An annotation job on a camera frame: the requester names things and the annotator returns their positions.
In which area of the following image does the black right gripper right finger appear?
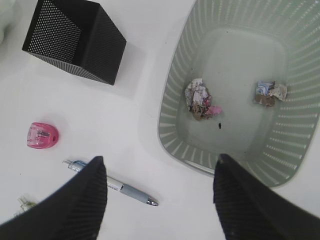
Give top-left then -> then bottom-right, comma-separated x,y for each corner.
213,154 -> 320,240

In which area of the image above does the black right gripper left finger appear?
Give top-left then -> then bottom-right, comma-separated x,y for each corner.
0,156 -> 108,240

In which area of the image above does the pink pencil sharpener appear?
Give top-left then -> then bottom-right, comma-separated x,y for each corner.
27,122 -> 59,149

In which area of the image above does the paper ball greenish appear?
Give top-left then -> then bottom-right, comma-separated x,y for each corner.
253,81 -> 288,107

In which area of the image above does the paper ball pinkish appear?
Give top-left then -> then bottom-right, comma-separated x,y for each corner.
184,78 -> 222,121

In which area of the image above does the cream yellow pen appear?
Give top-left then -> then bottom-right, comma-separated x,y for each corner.
18,196 -> 37,214

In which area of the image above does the blue clear grey pen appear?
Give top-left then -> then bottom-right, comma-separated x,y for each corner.
63,160 -> 159,207

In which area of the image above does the grey green plastic basket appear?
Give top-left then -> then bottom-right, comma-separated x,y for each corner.
158,0 -> 320,188

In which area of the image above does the black mesh pen holder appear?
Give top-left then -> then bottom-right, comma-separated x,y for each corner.
22,0 -> 127,86

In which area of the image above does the pale green wavy plate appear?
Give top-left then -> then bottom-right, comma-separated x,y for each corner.
0,0 -> 16,44

